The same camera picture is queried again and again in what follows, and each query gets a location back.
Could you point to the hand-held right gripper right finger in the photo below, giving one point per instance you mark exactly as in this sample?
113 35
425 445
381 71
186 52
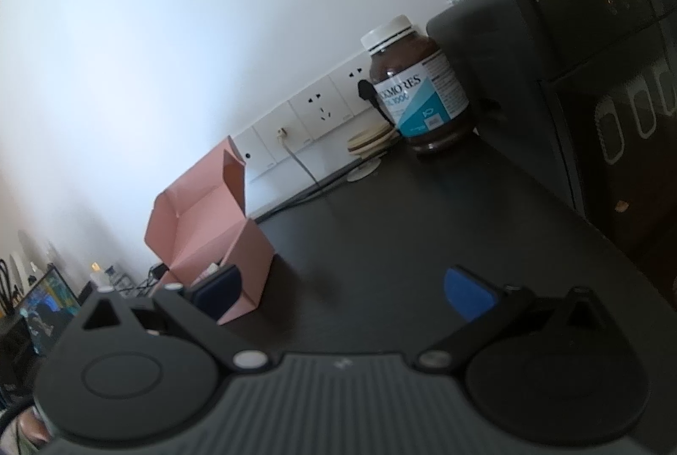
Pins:
468 293

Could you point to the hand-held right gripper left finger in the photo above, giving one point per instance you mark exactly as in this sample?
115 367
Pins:
219 291

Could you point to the pink cardboard box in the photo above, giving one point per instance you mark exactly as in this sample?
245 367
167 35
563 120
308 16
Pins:
211 222

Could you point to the black desktop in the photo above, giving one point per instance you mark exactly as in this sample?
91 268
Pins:
370 243

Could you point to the white candle bottle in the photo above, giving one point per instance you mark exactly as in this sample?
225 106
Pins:
95 272

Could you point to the white round disc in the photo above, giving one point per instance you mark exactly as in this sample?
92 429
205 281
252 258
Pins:
364 169

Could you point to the laptop screen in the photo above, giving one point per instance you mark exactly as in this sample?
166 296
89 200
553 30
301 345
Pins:
47 312

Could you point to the brown supplement bottle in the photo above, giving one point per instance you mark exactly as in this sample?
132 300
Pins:
418 84

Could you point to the black power plug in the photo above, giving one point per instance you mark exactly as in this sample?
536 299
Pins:
370 95

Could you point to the black countertop appliance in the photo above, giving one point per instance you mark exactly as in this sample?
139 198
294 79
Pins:
555 63

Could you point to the white wall socket panel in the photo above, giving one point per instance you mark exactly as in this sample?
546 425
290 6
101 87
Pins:
312 116

